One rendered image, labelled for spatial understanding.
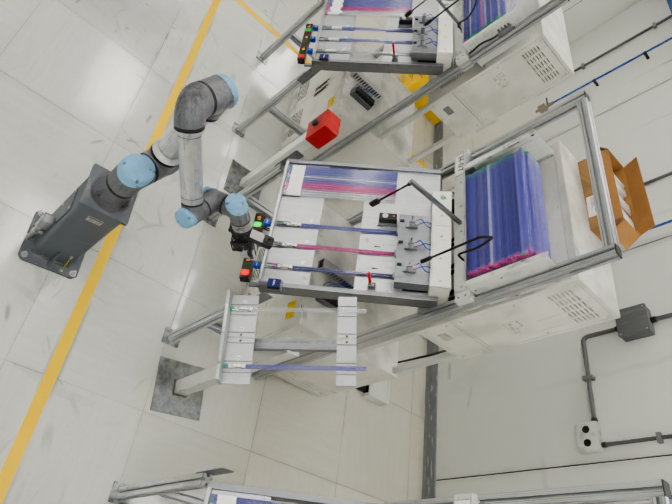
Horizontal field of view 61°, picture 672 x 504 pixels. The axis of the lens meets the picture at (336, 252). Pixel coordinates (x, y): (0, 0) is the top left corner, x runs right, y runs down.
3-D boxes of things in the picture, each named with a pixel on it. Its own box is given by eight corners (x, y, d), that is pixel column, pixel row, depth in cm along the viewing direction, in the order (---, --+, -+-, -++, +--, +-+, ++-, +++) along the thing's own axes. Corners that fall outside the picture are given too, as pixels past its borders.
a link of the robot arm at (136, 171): (100, 174, 200) (117, 157, 192) (128, 162, 211) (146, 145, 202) (120, 202, 202) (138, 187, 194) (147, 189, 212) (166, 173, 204)
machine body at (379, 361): (220, 356, 286) (300, 323, 247) (249, 245, 327) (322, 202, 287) (313, 399, 320) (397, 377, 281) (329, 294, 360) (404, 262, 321)
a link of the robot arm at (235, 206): (231, 187, 202) (250, 196, 199) (236, 207, 211) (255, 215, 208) (217, 202, 198) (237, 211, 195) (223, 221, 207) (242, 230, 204)
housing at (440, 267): (425, 305, 225) (429, 286, 214) (429, 210, 253) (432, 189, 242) (446, 307, 225) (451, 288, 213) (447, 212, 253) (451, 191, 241)
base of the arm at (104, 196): (85, 200, 204) (97, 189, 197) (98, 168, 212) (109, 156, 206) (124, 219, 212) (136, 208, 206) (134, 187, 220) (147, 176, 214)
